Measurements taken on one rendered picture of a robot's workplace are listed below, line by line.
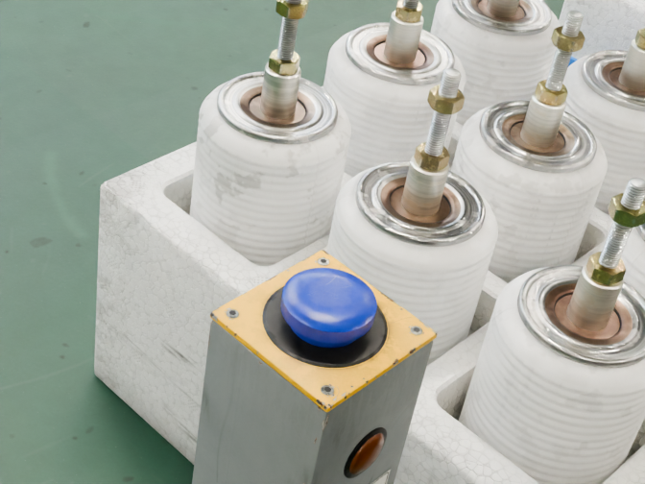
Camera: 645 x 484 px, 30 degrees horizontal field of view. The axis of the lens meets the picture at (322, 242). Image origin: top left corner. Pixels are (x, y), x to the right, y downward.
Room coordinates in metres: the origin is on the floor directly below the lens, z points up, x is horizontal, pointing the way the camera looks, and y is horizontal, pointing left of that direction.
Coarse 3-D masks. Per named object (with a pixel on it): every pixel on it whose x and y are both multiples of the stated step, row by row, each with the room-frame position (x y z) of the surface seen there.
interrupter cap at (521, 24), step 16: (464, 0) 0.82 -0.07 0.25; (480, 0) 0.83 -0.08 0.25; (528, 0) 0.84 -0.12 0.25; (464, 16) 0.79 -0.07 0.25; (480, 16) 0.80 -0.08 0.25; (496, 16) 0.81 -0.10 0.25; (512, 16) 0.81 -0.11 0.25; (528, 16) 0.81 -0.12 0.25; (544, 16) 0.82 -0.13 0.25; (496, 32) 0.78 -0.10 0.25; (512, 32) 0.78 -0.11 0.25; (528, 32) 0.79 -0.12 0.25
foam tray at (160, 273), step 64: (128, 192) 0.61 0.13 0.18; (128, 256) 0.60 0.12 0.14; (192, 256) 0.56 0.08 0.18; (576, 256) 0.68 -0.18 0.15; (128, 320) 0.59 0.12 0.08; (192, 320) 0.56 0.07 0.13; (128, 384) 0.59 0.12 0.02; (192, 384) 0.55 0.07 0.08; (448, 384) 0.49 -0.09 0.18; (192, 448) 0.55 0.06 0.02; (448, 448) 0.44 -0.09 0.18; (640, 448) 0.47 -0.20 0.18
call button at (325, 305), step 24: (288, 288) 0.38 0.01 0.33; (312, 288) 0.38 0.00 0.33; (336, 288) 0.38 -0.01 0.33; (360, 288) 0.39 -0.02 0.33; (288, 312) 0.37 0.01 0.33; (312, 312) 0.37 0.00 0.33; (336, 312) 0.37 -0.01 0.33; (360, 312) 0.37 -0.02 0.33; (312, 336) 0.36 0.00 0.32; (336, 336) 0.36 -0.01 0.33; (360, 336) 0.37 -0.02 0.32
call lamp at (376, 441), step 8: (368, 440) 0.35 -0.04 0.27; (376, 440) 0.36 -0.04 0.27; (360, 448) 0.35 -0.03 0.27; (368, 448) 0.35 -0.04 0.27; (376, 448) 0.36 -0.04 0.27; (360, 456) 0.35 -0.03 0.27; (368, 456) 0.35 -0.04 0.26; (376, 456) 0.36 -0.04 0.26; (352, 464) 0.35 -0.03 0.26; (360, 464) 0.35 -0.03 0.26; (368, 464) 0.35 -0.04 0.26; (352, 472) 0.35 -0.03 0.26; (360, 472) 0.35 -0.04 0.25
